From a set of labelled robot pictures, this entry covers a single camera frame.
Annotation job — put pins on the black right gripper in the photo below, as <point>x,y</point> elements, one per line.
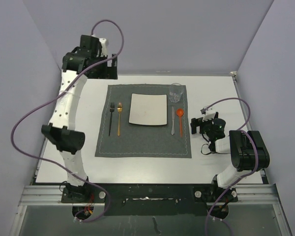
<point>197,122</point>

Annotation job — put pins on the clear plastic cup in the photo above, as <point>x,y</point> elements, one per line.
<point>175,92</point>

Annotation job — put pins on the white rectangular plate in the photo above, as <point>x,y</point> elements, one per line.
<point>148,110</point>

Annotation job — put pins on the grey cloth placemat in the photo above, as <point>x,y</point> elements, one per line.
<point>140,140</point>

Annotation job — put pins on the gold metal fork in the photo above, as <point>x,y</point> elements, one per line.
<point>119,116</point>

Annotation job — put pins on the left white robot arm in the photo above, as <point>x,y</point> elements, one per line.
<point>84,62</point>

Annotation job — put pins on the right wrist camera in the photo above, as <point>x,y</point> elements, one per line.
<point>209,113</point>

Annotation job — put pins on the silver table knife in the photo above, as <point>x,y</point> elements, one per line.
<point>173,121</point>

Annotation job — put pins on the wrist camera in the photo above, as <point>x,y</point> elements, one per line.
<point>93,44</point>
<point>209,113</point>

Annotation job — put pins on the aluminium frame rail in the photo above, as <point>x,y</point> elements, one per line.
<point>36,195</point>

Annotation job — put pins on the orange plastic spoon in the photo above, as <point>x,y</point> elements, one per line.
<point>180,113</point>

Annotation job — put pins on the black plastic fork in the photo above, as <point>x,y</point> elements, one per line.
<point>112,109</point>

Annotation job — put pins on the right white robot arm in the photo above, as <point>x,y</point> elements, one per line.
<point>246,148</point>

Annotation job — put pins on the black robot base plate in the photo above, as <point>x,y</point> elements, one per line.
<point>149,208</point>

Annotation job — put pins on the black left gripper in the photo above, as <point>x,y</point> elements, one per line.
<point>108,73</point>

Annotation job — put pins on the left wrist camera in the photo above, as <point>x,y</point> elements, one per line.
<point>93,44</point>

